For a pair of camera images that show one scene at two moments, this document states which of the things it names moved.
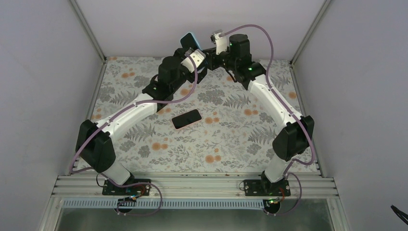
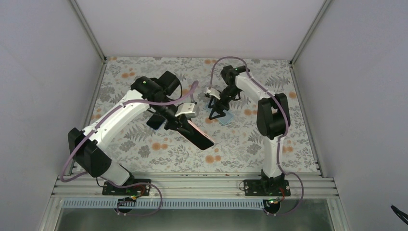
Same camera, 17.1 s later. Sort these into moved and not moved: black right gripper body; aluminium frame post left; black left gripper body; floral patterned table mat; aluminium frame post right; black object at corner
Moved: black left gripper body; black right gripper body
Not moved: floral patterned table mat; aluminium frame post left; aluminium frame post right; black object at corner
